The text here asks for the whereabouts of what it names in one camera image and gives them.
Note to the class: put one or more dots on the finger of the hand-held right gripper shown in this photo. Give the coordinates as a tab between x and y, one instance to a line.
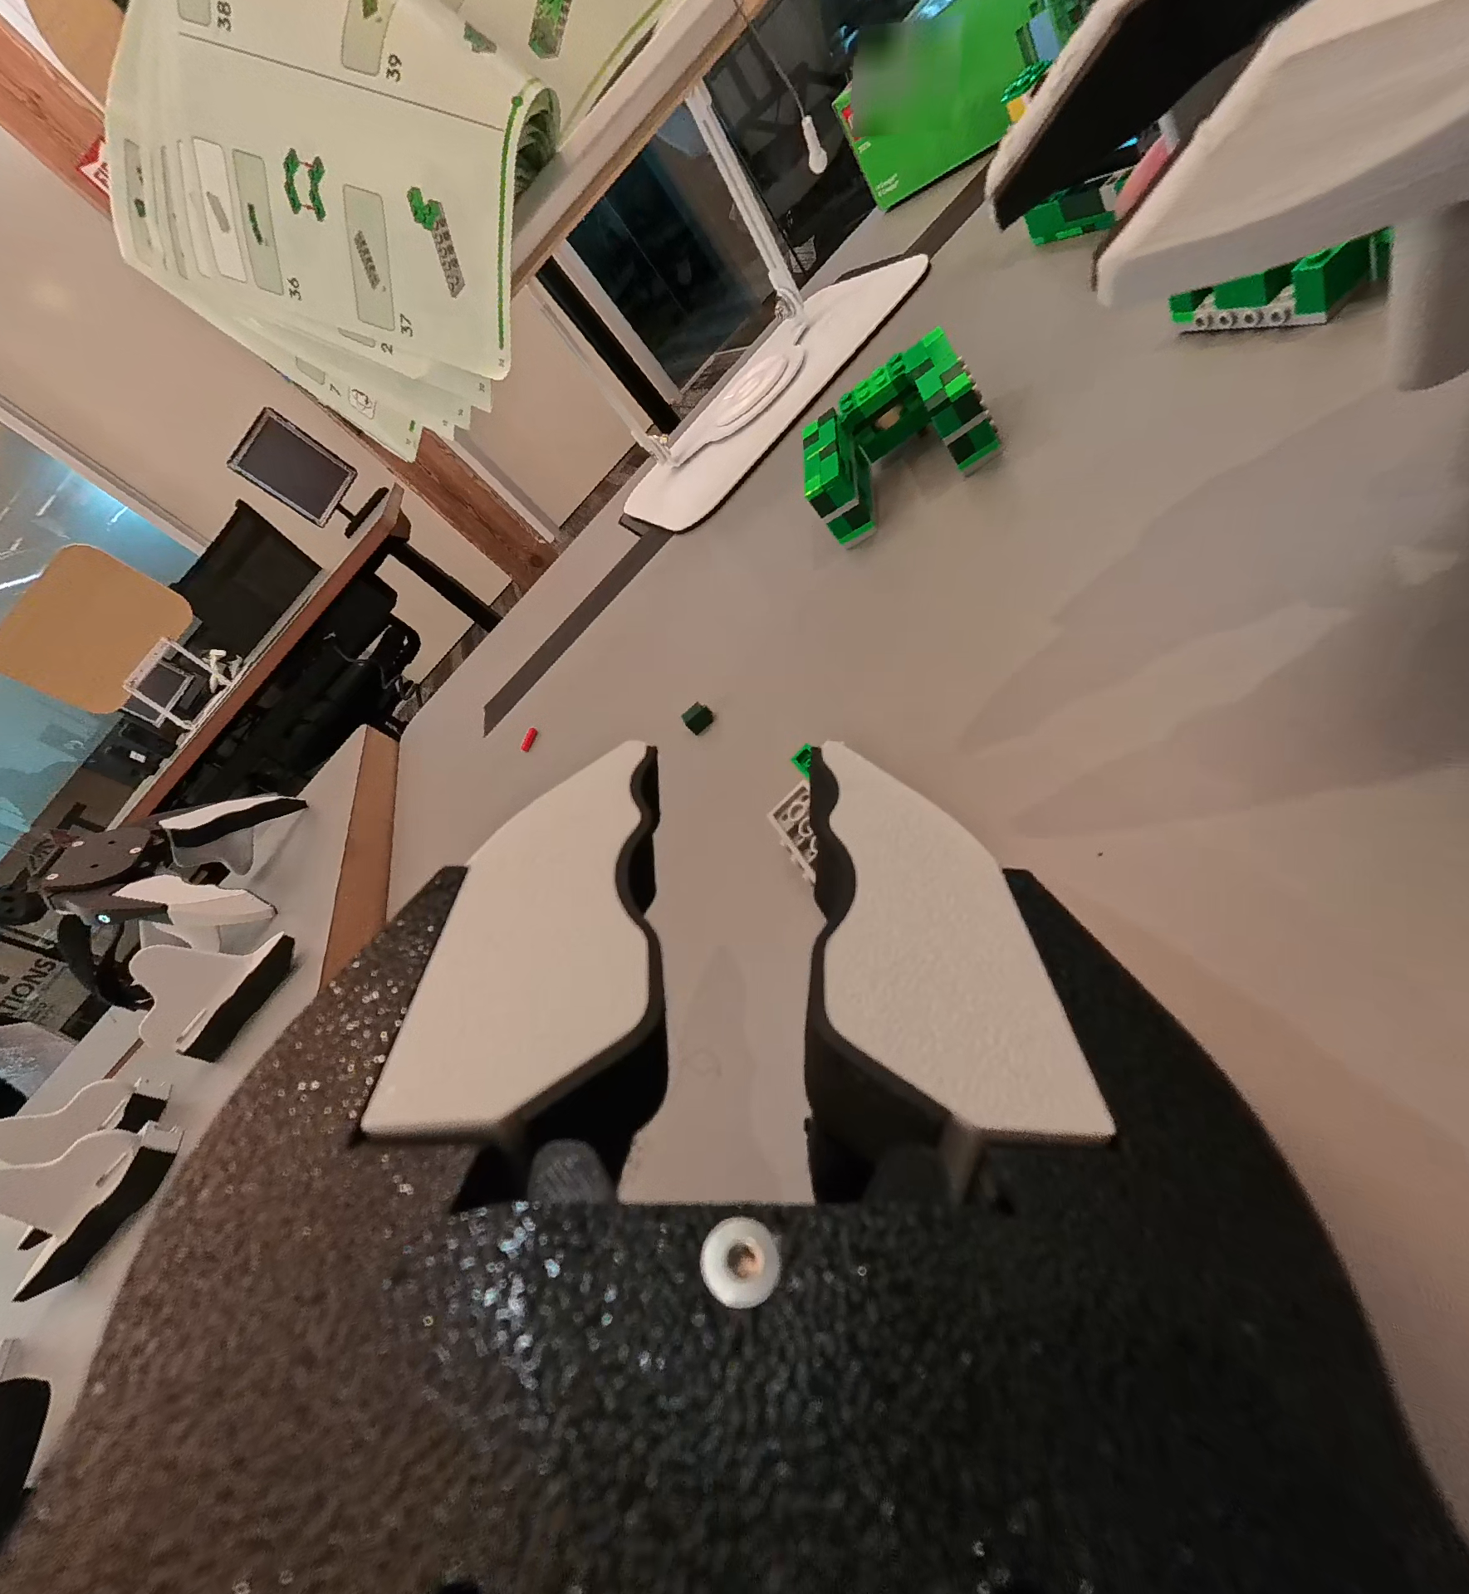
1132	111
1332	150

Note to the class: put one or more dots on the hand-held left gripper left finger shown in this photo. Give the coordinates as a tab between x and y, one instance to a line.
522	983

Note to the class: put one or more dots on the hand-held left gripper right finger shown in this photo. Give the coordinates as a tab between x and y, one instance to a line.
959	983

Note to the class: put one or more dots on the wooden office desk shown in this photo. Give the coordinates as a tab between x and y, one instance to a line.
311	610

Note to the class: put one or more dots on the green brick piece grey underside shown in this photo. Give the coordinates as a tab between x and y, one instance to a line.
1320	281

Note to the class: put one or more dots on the green cardboard box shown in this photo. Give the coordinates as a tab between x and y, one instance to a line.
921	168

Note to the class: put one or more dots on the light grey brick plate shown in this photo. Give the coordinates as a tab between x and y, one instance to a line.
795	829

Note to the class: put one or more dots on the spare gripper finger plate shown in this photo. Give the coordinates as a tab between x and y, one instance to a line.
218	990
62	1196
62	1121

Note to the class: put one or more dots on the green brick arch model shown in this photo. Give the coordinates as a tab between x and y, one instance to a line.
860	410

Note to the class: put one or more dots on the white book stand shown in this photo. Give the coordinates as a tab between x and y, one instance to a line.
797	360

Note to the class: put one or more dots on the spare hand-held gripper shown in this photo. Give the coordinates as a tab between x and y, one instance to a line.
99	879

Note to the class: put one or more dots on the black office chair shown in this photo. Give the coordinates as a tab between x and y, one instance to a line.
248	573

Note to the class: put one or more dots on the wooden board book stand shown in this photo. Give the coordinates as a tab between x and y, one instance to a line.
87	629

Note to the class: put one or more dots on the grey computer monitor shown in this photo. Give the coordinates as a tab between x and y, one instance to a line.
290	465

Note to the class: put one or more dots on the brick instruction booklet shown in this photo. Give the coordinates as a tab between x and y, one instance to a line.
311	161

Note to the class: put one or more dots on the red white wall sign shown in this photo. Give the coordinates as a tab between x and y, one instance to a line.
94	168

